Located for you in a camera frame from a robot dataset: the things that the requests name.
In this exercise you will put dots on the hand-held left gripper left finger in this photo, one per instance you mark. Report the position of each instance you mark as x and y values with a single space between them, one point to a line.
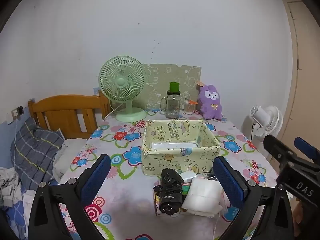
96 177

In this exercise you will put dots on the small white pack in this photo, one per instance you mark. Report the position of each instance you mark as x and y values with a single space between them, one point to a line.
187 176

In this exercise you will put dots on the cotton swab container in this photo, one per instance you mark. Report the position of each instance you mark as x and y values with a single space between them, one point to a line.
190 108

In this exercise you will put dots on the white pillow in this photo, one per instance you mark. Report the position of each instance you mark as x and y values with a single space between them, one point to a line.
67 150

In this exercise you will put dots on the yellow printed storage box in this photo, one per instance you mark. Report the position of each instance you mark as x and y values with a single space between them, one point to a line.
170 162

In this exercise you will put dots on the glass jar with green lid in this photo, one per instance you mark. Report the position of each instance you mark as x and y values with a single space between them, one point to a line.
172 105

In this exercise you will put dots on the green table fan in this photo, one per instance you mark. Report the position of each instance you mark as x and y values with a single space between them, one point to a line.
122 82

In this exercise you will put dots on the grey plaid pillow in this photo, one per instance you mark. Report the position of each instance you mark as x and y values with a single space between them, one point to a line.
32 150

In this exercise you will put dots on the green printed cardboard sheet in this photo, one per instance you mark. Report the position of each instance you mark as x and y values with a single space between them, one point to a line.
162 80

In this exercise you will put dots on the beige door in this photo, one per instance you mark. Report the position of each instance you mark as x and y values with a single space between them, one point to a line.
307 80

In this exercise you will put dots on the floral tablecloth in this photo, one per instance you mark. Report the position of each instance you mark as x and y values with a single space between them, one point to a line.
130 200

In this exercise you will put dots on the crumpled white cloth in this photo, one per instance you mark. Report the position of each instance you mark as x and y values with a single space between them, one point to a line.
10 187

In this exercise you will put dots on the wooden bed headboard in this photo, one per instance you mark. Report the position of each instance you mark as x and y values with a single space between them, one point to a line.
62 105

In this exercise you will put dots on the purple plush toy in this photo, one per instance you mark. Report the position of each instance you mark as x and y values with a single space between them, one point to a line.
211 105

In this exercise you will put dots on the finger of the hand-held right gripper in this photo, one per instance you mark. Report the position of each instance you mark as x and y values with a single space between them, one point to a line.
277 150
305 146

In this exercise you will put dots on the black plastic bag bundle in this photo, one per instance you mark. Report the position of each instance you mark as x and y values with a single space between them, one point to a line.
171 195

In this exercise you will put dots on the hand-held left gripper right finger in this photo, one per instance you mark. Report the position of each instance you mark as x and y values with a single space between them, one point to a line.
230 180

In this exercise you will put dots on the white tissue pack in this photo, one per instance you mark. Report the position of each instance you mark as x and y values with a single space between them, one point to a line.
202 195

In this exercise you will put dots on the blue bedsheet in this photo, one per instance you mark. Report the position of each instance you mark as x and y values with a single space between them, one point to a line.
17 217

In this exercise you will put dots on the white standing fan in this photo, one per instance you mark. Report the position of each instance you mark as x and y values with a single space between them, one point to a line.
272 120

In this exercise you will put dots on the wall socket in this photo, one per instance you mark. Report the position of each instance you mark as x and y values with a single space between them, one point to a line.
18 110

